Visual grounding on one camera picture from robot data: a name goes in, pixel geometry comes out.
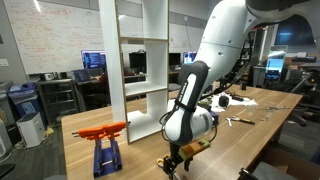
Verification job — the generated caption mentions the white paper sheets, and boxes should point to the white paper sheets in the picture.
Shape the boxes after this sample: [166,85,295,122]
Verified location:
[209,94,259,113]

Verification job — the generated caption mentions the white wooden shelf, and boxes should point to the white wooden shelf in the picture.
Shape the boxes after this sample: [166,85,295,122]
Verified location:
[98,0,170,145]

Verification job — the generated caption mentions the small blue lit monitor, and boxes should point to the small blue lit monitor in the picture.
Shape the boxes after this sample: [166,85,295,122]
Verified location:
[182,50,198,65]

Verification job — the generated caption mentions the large whiteboard with writing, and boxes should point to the large whiteboard with writing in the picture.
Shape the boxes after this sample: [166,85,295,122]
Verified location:
[3,0,208,75]

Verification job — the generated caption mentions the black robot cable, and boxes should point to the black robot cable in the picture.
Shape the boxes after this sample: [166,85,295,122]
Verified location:
[159,31,254,145]

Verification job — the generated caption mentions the person in red hoodie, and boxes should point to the person in red hoodie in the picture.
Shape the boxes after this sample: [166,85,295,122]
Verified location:
[98,69,113,108]

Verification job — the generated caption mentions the monitor showing code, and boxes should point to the monitor showing code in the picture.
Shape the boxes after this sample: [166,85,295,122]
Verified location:
[80,49,108,70]

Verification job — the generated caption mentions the tilted lit monitor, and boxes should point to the tilted lit monitor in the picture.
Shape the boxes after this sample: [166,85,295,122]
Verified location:
[265,49,288,81]

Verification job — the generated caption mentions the blue cardboard box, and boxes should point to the blue cardboard box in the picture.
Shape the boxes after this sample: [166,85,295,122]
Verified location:
[209,111,220,126]

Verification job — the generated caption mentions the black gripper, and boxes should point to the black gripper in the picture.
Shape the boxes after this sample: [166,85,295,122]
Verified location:
[163,142,194,180]

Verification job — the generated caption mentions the blue recycling bin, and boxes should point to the blue recycling bin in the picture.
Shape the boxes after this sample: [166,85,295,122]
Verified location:
[7,82,43,118]

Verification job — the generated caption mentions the metal storage rack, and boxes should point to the metal storage rack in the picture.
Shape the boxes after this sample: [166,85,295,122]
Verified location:
[246,28,268,86]

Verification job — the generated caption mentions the dark switched-off monitor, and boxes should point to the dark switched-off monitor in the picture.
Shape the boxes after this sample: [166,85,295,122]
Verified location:
[128,49,148,70]

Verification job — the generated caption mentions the white air purifier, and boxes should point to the white air purifier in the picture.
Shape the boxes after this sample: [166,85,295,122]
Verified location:
[15,112,47,149]

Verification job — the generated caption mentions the round black speaker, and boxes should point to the round black speaker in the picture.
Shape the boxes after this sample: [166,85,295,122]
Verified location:
[218,94,230,108]

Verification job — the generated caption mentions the black drawer cart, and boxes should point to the black drawer cart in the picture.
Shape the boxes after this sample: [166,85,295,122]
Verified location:
[36,78,80,127]

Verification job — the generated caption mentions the open dark laptop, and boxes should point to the open dark laptop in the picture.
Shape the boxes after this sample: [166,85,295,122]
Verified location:
[72,68,105,83]

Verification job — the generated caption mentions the gray trash bin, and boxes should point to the gray trash bin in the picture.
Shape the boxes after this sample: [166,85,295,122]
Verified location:
[0,80,17,126]

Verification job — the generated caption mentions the blue screwdriver stand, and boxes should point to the blue screwdriver stand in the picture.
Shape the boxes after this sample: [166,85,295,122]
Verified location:
[93,134,123,178]

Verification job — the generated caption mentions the gray padded seat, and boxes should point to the gray padded seat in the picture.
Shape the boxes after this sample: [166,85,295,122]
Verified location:
[253,161,298,180]

